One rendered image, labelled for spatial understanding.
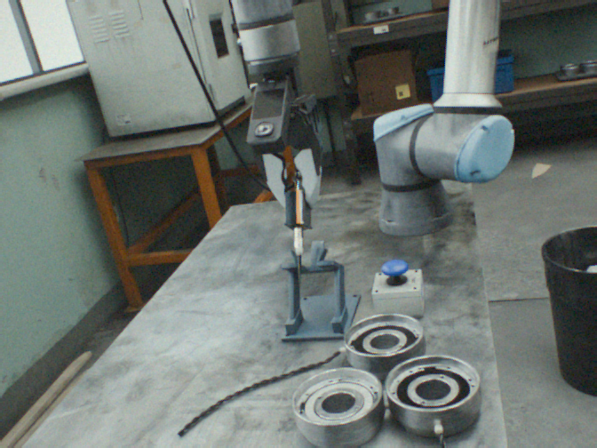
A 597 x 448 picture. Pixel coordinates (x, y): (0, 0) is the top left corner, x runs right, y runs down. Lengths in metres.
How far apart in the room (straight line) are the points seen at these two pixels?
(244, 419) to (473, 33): 0.71
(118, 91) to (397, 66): 1.86
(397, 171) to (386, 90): 3.01
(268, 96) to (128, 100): 2.28
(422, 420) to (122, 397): 0.43
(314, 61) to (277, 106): 3.71
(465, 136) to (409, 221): 0.22
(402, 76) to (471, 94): 3.09
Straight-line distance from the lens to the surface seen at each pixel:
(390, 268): 0.94
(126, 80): 3.07
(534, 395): 2.13
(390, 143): 1.20
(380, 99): 4.22
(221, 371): 0.92
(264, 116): 0.81
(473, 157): 1.09
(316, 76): 4.54
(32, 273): 2.79
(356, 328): 0.88
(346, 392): 0.77
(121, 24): 3.04
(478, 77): 1.12
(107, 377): 1.01
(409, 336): 0.85
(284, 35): 0.84
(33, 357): 2.78
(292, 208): 0.87
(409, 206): 1.22
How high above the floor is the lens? 1.27
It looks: 20 degrees down
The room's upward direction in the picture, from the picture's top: 12 degrees counter-clockwise
